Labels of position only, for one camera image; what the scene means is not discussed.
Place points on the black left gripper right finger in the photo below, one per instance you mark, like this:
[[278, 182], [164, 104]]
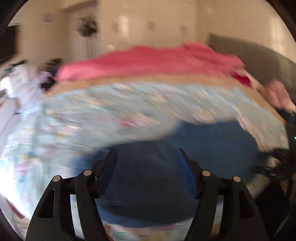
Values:
[[225, 208]]

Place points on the Hello Kitty bed sheet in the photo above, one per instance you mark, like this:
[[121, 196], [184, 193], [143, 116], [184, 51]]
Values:
[[50, 133]]

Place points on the black wall television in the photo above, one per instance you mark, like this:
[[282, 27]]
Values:
[[8, 43]]

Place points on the pink comforter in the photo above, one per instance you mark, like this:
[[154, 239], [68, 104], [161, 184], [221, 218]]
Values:
[[194, 62]]

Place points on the grey upholstered headboard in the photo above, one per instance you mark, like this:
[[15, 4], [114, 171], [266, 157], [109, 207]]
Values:
[[262, 63]]

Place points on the white wardrobe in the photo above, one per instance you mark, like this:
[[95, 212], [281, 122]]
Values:
[[123, 24]]

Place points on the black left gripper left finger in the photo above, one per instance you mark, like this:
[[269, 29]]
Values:
[[53, 219]]

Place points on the hanging bags on door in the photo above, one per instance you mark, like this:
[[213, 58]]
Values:
[[87, 28]]

